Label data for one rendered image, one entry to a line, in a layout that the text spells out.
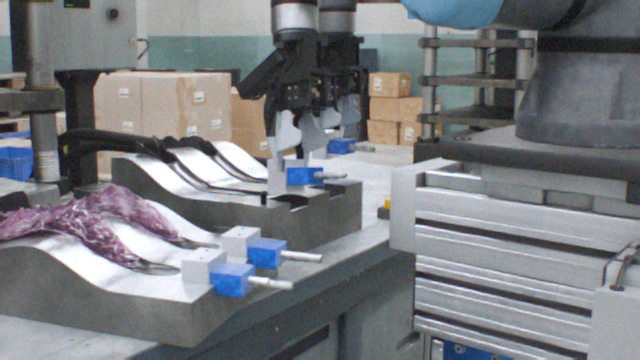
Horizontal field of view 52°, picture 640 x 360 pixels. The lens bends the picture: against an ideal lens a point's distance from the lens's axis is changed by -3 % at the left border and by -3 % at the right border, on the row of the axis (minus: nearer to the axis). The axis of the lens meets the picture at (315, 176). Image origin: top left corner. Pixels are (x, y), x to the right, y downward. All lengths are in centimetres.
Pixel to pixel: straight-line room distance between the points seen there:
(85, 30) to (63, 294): 109
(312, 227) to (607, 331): 65
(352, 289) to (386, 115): 685
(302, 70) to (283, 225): 24
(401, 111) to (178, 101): 357
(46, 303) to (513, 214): 55
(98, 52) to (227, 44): 816
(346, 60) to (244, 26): 847
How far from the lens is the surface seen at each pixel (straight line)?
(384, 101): 801
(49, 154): 164
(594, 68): 66
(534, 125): 67
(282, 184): 105
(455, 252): 72
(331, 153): 135
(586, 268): 67
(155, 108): 510
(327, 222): 114
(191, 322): 76
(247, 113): 575
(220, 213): 108
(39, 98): 160
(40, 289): 87
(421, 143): 529
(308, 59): 104
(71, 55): 181
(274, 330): 104
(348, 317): 122
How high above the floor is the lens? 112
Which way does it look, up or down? 11 degrees down
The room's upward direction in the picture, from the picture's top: straight up
